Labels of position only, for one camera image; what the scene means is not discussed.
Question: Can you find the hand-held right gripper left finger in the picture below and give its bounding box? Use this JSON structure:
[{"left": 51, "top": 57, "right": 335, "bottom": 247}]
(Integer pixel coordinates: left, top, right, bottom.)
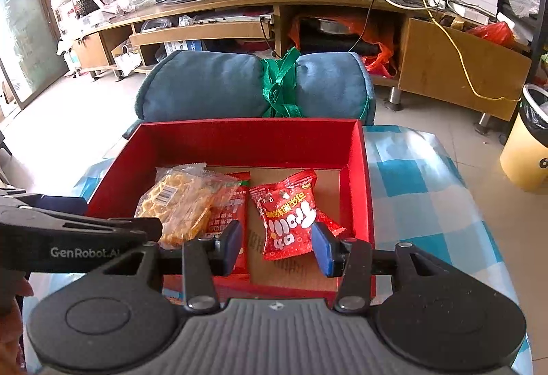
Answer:
[{"left": 92, "top": 220, "right": 245, "bottom": 311}]

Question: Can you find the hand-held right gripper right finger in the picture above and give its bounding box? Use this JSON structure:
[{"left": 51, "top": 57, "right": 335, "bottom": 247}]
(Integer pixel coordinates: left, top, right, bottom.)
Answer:
[{"left": 310, "top": 223, "right": 461, "bottom": 313}]

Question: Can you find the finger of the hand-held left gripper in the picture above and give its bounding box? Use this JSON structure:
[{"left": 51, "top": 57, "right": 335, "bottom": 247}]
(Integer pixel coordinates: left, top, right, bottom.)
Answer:
[
  {"left": 0, "top": 186, "right": 87, "bottom": 215},
  {"left": 0, "top": 204, "right": 163, "bottom": 245}
]

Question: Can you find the red spicy snack packet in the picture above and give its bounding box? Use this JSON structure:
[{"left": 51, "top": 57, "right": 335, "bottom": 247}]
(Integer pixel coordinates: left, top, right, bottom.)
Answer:
[{"left": 201, "top": 172, "right": 251, "bottom": 282}]

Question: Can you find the red gummy candy packet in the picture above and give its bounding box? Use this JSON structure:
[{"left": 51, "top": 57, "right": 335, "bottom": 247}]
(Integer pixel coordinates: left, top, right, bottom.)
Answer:
[{"left": 249, "top": 170, "right": 356, "bottom": 262}]

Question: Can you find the clear bag of yellow crisps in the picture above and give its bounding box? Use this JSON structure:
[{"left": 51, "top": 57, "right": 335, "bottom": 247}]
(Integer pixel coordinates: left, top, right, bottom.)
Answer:
[{"left": 135, "top": 163, "right": 234, "bottom": 249}]

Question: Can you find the red cardboard box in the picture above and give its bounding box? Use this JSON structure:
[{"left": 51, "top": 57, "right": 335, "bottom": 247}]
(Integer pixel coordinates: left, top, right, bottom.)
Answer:
[{"left": 86, "top": 118, "right": 377, "bottom": 303}]

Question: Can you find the person's left hand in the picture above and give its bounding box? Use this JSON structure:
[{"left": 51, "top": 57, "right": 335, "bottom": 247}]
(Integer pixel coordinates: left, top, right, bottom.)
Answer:
[{"left": 0, "top": 274, "right": 35, "bottom": 375}]

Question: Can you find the blue checked tablecloth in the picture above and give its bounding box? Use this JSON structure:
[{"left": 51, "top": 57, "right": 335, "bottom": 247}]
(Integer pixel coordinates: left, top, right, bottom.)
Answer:
[{"left": 26, "top": 124, "right": 532, "bottom": 375}]

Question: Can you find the rolled blue blanket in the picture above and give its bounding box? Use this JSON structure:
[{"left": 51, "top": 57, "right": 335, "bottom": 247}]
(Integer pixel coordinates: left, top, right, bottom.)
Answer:
[{"left": 135, "top": 50, "right": 376, "bottom": 123}]

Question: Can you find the blue and white box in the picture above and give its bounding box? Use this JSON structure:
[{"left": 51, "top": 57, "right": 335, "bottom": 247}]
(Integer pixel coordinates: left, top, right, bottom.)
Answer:
[{"left": 165, "top": 40, "right": 205, "bottom": 55}]

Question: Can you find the orange plastic bag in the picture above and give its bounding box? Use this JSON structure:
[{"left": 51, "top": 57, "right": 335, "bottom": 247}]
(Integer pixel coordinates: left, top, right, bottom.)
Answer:
[{"left": 289, "top": 13, "right": 399, "bottom": 74}]

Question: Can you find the yellow trash bin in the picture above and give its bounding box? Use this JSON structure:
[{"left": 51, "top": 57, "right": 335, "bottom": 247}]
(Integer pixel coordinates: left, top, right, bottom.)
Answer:
[{"left": 499, "top": 84, "right": 548, "bottom": 192}]

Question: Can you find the red plastic bag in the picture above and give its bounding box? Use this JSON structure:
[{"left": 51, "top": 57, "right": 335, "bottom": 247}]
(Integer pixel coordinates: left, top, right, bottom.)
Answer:
[{"left": 466, "top": 21, "right": 516, "bottom": 49}]

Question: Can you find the white power strip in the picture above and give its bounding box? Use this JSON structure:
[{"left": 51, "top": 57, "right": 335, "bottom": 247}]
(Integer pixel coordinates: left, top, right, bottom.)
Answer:
[{"left": 432, "top": 0, "right": 491, "bottom": 24}]

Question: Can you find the green strap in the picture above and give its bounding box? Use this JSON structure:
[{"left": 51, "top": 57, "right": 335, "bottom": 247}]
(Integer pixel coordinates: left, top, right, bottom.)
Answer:
[{"left": 259, "top": 46, "right": 309, "bottom": 119}]

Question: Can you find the yellow cable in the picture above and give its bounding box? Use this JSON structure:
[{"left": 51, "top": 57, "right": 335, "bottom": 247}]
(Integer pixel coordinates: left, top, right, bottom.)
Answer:
[{"left": 347, "top": 0, "right": 521, "bottom": 102}]

